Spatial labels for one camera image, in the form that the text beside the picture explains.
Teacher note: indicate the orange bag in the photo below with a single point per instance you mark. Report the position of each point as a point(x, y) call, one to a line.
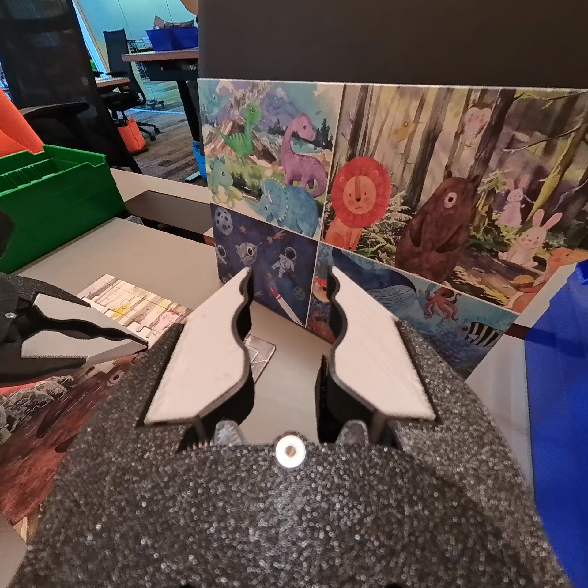
point(131, 138)

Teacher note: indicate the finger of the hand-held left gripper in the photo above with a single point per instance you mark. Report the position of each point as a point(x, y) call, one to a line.
point(59, 347)
point(73, 312)

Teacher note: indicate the blue plastic object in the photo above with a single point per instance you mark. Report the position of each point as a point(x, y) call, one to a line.
point(565, 367)

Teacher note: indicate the grey desk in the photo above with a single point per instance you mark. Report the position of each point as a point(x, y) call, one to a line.
point(115, 257)

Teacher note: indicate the dark grey desk flap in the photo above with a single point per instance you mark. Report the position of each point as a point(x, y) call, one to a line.
point(170, 211)

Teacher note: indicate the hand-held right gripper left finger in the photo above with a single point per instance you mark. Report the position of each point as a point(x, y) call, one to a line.
point(197, 367)

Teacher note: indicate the forest animal jigsaw puzzle board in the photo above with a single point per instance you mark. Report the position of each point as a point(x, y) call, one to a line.
point(46, 436)

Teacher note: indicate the black divider panel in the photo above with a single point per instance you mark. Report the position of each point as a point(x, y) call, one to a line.
point(367, 36)

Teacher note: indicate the green plastic bin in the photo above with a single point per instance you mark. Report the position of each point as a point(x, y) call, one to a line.
point(55, 211)

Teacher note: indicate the wooden top table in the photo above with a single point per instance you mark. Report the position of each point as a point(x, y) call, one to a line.
point(160, 56)

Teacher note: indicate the black mesh office chair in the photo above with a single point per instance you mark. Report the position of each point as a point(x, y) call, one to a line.
point(46, 55)

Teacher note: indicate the orange plastic object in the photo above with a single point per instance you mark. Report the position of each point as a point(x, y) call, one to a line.
point(13, 124)

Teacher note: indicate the dark blue illustrated puzzle box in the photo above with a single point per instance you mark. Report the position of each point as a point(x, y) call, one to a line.
point(413, 183)

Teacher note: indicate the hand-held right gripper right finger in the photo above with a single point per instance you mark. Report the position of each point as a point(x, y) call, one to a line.
point(381, 367)

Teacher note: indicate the slim black office chair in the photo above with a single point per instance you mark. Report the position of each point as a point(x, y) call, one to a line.
point(115, 50)

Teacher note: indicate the blue storage bin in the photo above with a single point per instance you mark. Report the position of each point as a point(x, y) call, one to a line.
point(158, 40)
point(186, 37)

